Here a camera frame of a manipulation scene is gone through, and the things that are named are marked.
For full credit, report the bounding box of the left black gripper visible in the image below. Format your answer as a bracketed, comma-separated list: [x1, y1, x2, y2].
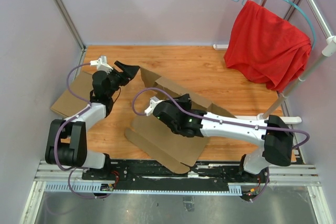
[107, 61, 140, 98]

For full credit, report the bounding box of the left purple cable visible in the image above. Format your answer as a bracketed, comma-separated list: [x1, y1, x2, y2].
[54, 62, 113, 200]

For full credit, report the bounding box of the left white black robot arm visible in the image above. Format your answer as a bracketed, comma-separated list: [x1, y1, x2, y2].
[45, 57, 140, 180]

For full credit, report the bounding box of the folded brown cardboard box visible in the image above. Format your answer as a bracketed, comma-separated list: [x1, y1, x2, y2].
[50, 72, 92, 118]

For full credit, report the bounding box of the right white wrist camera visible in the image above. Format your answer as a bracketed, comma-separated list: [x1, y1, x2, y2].
[144, 97, 162, 116]

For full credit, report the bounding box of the red cloth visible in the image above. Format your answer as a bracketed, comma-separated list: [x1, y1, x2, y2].
[224, 0, 312, 92]

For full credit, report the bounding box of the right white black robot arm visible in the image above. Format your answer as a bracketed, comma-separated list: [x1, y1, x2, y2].
[145, 94, 293, 182]

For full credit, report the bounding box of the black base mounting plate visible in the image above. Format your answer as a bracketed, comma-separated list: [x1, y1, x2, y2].
[82, 159, 267, 190]

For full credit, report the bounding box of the grey slotted cable duct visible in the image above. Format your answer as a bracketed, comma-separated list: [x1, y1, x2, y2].
[44, 182, 242, 196]

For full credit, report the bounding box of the white clothes rack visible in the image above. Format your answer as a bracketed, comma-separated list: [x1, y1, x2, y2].
[213, 0, 336, 124]

